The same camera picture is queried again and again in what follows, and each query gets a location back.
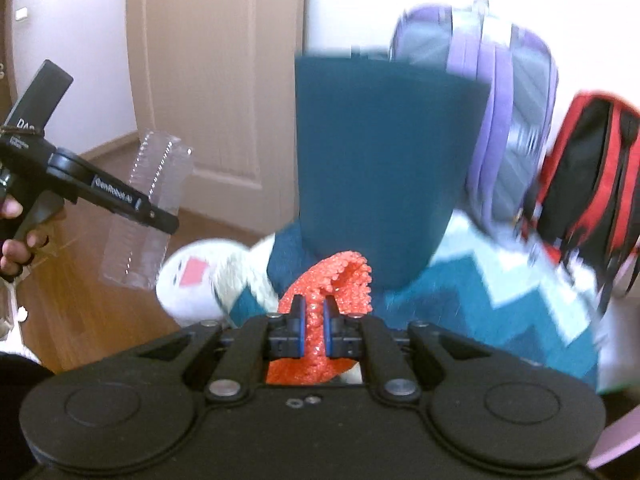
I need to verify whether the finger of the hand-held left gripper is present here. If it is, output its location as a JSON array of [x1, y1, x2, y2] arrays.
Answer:
[[70, 159, 180, 235]]

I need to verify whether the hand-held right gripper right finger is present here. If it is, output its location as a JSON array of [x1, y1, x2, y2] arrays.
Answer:
[[321, 297, 483, 402]]

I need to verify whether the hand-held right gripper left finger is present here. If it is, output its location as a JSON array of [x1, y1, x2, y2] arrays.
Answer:
[[141, 295, 308, 402]]

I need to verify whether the clear plastic container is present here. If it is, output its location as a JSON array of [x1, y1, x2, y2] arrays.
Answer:
[[98, 129, 195, 291]]

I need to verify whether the orange bumpy mat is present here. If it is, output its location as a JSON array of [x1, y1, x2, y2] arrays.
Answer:
[[266, 250, 373, 386]]

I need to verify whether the person's left hand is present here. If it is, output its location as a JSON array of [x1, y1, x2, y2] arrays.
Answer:
[[0, 198, 51, 284]]

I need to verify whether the white plush toy pink patch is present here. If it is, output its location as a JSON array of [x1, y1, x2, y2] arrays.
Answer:
[[155, 237, 273, 325]]

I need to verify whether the beige wooden door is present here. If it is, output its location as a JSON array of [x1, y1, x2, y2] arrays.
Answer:
[[125, 0, 307, 235]]

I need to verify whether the teal white zigzag blanket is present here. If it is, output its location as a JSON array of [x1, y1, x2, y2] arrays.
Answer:
[[227, 209, 601, 392]]

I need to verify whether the purple grey backpack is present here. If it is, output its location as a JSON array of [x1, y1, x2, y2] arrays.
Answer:
[[389, 0, 559, 247]]

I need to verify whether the red black backpack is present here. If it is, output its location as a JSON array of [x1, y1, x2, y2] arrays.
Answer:
[[517, 90, 640, 303]]

